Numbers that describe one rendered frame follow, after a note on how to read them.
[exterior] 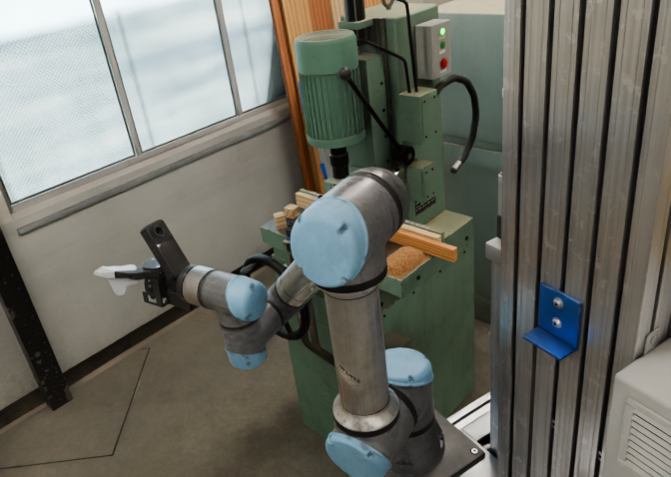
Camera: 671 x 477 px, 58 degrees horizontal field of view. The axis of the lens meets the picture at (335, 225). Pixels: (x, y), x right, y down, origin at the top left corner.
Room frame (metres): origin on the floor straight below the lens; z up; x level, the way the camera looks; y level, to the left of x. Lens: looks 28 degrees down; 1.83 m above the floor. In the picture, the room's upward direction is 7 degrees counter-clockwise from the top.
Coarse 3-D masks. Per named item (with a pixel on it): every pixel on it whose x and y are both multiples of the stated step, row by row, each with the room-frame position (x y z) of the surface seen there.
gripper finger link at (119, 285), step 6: (132, 264) 1.05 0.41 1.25; (96, 270) 1.04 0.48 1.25; (102, 270) 1.04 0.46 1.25; (108, 270) 1.03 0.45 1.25; (114, 270) 1.02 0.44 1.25; (102, 276) 1.03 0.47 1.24; (108, 276) 1.02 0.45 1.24; (114, 276) 1.02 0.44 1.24; (114, 282) 1.03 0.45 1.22; (120, 282) 1.03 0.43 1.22; (126, 282) 1.03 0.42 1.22; (132, 282) 1.03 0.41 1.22; (138, 282) 1.03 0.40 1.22; (114, 288) 1.03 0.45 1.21; (120, 288) 1.03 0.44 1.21; (126, 288) 1.03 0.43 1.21; (120, 294) 1.02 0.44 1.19
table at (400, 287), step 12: (264, 228) 1.80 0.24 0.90; (276, 228) 1.79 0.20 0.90; (264, 240) 1.81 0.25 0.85; (276, 240) 1.76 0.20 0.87; (420, 264) 1.45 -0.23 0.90; (432, 264) 1.48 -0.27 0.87; (408, 276) 1.41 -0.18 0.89; (420, 276) 1.44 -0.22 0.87; (384, 288) 1.43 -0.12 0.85; (396, 288) 1.40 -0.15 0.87; (408, 288) 1.40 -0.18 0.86
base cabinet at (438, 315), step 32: (416, 288) 1.63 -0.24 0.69; (448, 288) 1.76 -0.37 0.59; (320, 320) 1.65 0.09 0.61; (384, 320) 1.52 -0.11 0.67; (416, 320) 1.63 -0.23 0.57; (448, 320) 1.75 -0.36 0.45; (448, 352) 1.75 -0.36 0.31; (320, 384) 1.68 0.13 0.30; (448, 384) 1.74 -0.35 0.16; (320, 416) 1.71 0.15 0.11
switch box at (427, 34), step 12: (420, 24) 1.86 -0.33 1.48; (432, 24) 1.84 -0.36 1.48; (444, 24) 1.86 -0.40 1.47; (420, 36) 1.84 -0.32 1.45; (432, 36) 1.82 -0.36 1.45; (420, 48) 1.84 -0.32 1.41; (432, 48) 1.81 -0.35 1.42; (444, 48) 1.85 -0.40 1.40; (420, 60) 1.84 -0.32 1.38; (432, 60) 1.81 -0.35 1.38; (420, 72) 1.85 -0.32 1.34; (432, 72) 1.81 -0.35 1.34; (444, 72) 1.85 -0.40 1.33
